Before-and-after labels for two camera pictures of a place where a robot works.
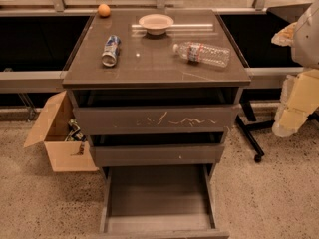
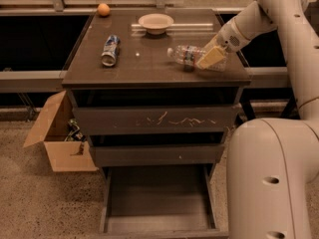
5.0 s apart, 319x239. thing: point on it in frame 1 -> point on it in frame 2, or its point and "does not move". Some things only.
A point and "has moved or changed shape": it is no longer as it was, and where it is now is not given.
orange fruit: x=104 y=10 does not move
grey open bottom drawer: x=159 y=202 does not move
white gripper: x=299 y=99 -> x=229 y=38
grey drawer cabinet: x=156 y=90 does not move
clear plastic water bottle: x=202 y=53 has moved or changed shape
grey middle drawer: x=157 y=155 does not move
